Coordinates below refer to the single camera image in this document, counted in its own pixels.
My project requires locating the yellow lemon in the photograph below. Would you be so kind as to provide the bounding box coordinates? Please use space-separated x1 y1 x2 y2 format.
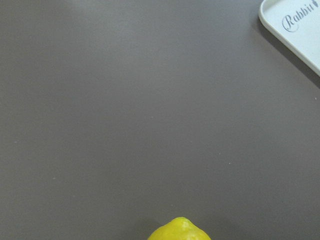
147 217 211 240

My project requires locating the white rabbit tray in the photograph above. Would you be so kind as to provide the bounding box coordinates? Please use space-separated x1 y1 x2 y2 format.
258 0 320 75

